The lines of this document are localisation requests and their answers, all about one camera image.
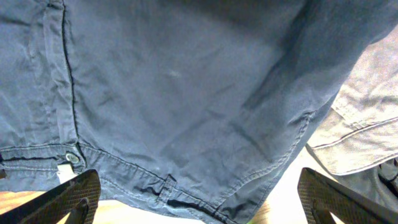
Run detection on grey shorts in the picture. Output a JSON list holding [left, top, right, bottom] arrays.
[[307, 29, 397, 211]]

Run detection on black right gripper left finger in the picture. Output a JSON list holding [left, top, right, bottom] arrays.
[[1, 169, 101, 224]]

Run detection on black garment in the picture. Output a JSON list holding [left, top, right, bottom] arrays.
[[378, 158, 397, 197]]

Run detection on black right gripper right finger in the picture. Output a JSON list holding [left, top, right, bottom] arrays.
[[297, 167, 397, 224]]

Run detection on navy blue shorts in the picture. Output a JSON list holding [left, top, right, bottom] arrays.
[[1, 0, 397, 223]]

